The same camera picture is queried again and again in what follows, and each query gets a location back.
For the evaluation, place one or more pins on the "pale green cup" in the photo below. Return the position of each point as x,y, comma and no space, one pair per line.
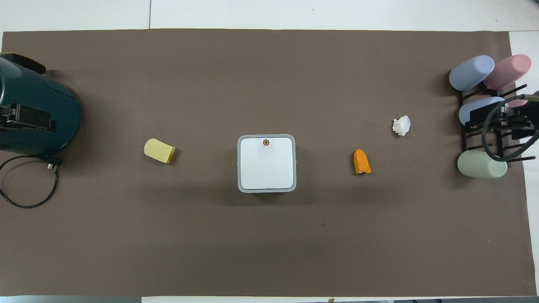
482,164

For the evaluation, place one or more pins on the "pink cup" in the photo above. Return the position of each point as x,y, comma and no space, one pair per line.
509,70
519,102

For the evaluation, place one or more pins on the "black cup rack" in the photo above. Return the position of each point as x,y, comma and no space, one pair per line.
465,139

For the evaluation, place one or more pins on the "blue-grey cup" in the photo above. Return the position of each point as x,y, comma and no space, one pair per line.
476,107
471,73

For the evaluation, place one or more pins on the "white bin with grey rim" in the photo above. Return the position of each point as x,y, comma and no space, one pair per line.
266,166

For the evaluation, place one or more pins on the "dark teal kitchen appliance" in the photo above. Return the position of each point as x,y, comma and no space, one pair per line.
50,105

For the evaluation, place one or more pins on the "crumpled white paper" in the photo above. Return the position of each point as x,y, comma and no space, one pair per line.
401,126

